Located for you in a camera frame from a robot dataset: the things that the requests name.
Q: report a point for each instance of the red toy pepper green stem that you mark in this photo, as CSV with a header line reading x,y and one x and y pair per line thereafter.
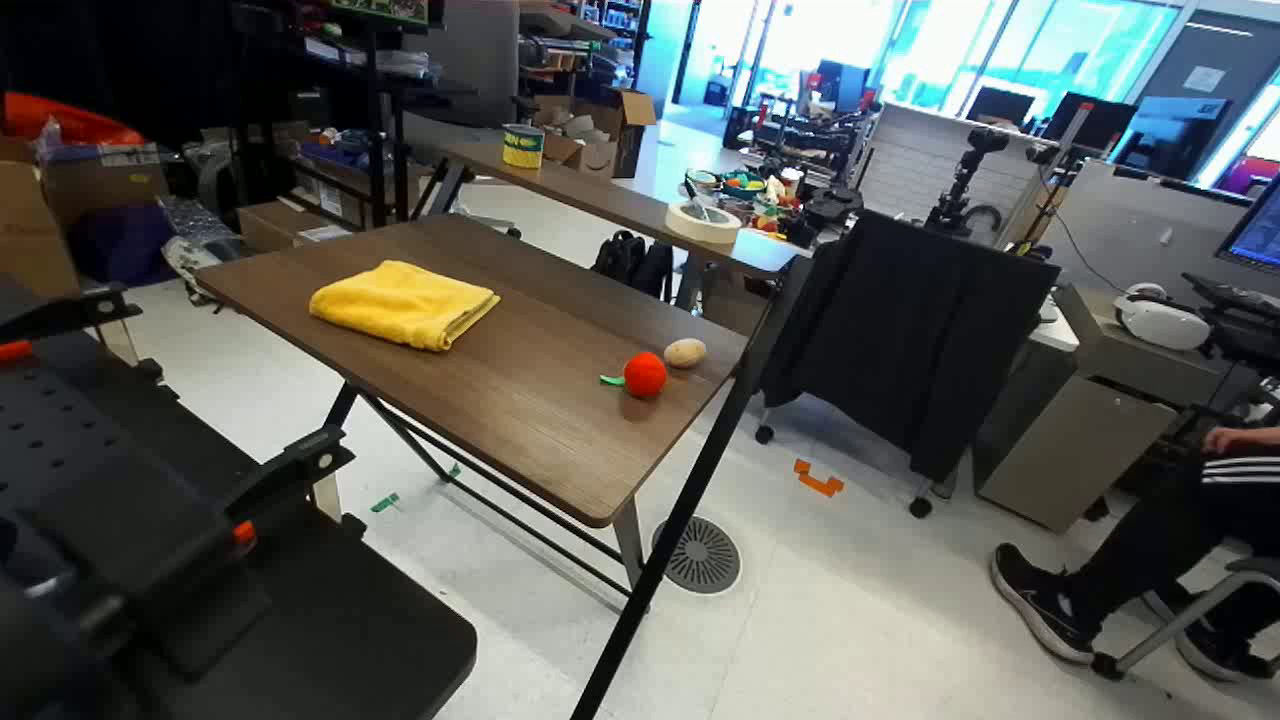
x,y
646,376

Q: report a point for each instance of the beige toy potato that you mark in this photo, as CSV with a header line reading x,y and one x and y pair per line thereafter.
x,y
684,355

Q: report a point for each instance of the yellow towel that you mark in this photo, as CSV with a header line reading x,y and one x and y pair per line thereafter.
x,y
403,307

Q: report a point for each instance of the black backpack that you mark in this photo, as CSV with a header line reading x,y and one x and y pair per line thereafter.
x,y
636,265

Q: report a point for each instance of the white tape roll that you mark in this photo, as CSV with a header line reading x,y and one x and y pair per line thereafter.
x,y
700,224

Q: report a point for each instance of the long grey table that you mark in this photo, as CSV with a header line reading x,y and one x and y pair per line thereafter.
x,y
601,194

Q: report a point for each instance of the black tripod pole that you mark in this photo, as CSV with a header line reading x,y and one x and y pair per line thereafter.
x,y
667,533

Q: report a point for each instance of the colourful toy pile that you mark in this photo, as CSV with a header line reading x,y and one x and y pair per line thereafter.
x,y
746,194

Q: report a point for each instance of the round floor drain cover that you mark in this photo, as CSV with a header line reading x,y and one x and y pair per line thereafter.
x,y
707,558

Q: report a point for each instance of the orange floor tape marker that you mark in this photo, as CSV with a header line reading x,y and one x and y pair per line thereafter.
x,y
818,481

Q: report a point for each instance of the yellow green box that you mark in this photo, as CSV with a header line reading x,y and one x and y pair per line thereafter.
x,y
520,144

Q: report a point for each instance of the open cardboard box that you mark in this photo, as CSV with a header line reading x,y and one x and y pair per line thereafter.
x,y
630,115

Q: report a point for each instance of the chair draped with black cloth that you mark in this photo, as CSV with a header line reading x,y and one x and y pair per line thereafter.
x,y
907,334

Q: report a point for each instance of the green floor tape piece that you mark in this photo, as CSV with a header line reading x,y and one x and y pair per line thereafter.
x,y
384,501

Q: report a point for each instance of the flat cardboard box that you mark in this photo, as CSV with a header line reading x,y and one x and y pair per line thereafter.
x,y
285,224

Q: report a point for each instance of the black storage shelf rack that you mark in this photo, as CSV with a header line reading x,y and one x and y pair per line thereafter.
x,y
380,54

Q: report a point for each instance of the black workbench cart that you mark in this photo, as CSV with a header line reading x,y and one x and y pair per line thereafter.
x,y
333,643

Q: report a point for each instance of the small black monitor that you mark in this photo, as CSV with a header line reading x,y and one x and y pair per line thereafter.
x,y
1088,120
1001,105

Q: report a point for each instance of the white VR headset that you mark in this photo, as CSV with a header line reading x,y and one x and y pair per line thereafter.
x,y
1163,322

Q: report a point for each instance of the dark purple bag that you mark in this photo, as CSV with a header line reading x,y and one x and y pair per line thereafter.
x,y
123,246

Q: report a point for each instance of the seated person in striped trousers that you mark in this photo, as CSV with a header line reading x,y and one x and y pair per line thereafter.
x,y
1172,522

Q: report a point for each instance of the grey office chair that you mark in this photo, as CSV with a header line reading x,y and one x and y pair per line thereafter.
x,y
1172,622

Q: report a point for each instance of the large brown cardboard box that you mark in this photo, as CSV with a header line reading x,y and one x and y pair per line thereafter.
x,y
26,224

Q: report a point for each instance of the computer monitor with blue screen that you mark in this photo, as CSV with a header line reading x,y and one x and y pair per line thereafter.
x,y
1261,235

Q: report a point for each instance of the orange red bag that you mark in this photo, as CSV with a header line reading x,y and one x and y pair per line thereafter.
x,y
54,119

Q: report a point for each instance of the black metal table frame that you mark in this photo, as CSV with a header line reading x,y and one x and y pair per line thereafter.
x,y
630,542

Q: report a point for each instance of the black camera arm stand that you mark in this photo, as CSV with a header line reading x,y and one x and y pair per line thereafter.
x,y
986,144

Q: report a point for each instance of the large dark wall screen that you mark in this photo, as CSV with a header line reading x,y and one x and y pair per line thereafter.
x,y
1172,134

